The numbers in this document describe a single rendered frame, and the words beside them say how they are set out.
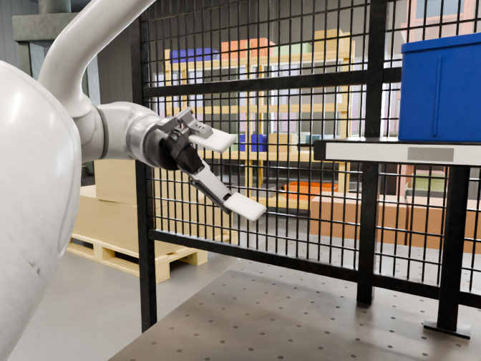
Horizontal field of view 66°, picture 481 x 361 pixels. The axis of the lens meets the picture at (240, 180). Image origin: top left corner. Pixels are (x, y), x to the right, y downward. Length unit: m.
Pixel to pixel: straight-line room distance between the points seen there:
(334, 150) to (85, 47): 0.39
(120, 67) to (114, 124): 7.73
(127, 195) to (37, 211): 2.54
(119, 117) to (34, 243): 0.50
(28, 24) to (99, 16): 5.08
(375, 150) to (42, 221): 0.40
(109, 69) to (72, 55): 8.00
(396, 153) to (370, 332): 0.34
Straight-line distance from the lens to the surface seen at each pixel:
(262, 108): 4.27
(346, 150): 0.52
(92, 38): 0.62
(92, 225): 3.23
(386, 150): 0.51
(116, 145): 0.71
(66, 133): 0.27
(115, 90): 8.48
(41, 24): 5.58
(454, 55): 0.56
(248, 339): 0.67
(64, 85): 0.64
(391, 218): 2.08
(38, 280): 0.25
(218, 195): 0.60
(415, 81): 0.56
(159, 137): 0.62
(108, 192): 2.93
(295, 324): 0.71
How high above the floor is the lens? 1.04
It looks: 8 degrees down
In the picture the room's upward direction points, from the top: straight up
